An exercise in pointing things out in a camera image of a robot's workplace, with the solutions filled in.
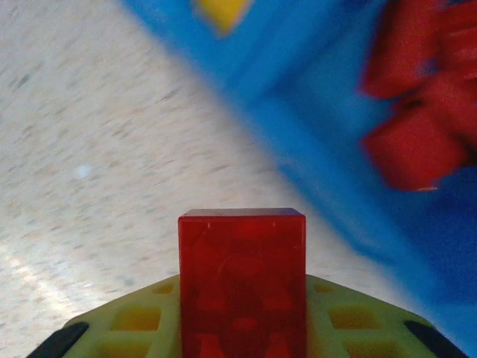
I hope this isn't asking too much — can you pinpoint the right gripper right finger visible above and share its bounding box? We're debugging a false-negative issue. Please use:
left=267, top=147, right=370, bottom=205
left=306, top=274, right=470, bottom=358

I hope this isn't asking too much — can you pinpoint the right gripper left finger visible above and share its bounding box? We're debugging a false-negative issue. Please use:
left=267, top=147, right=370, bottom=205
left=31, top=273, right=183, bottom=358

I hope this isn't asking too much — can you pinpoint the red lego brick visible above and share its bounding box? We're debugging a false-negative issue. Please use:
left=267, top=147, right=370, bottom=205
left=359, top=0, right=477, bottom=104
left=177, top=207, right=309, bottom=358
left=360, top=111, right=469, bottom=192

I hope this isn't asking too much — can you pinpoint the yellow lego brick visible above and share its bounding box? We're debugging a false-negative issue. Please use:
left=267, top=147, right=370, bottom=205
left=192, top=0, right=254, bottom=38

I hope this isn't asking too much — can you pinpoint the blue three-compartment bin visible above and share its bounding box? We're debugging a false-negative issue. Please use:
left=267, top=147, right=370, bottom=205
left=122, top=0, right=477, bottom=358

